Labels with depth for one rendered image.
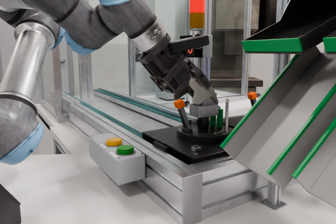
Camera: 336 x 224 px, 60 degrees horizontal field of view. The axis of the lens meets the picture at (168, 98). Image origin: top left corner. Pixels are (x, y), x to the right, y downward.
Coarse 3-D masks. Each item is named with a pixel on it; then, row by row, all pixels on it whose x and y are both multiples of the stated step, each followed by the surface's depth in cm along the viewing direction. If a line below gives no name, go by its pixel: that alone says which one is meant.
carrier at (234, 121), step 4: (236, 116) 99; (240, 116) 99; (224, 120) 93; (228, 120) 93; (232, 120) 93; (236, 120) 93; (224, 124) 89; (228, 124) 88; (232, 124) 88; (236, 124) 88
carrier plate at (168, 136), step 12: (144, 132) 80; (156, 132) 80; (168, 132) 80; (168, 144) 69; (180, 144) 69; (192, 144) 69; (204, 144) 69; (216, 144) 69; (180, 156) 65; (192, 156) 62; (204, 156) 62; (216, 156) 64
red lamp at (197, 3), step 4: (192, 0) 91; (196, 0) 90; (200, 0) 91; (204, 0) 92; (192, 4) 91; (196, 4) 91; (200, 4) 91; (204, 4) 92; (192, 8) 91; (196, 8) 91; (200, 8) 91; (204, 8) 92
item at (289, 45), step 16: (304, 0) 56; (320, 0) 57; (288, 16) 55; (304, 16) 56; (320, 16) 53; (272, 32) 54; (288, 32) 52; (304, 32) 49; (320, 32) 42; (256, 48) 49; (272, 48) 46; (288, 48) 43; (304, 48) 41
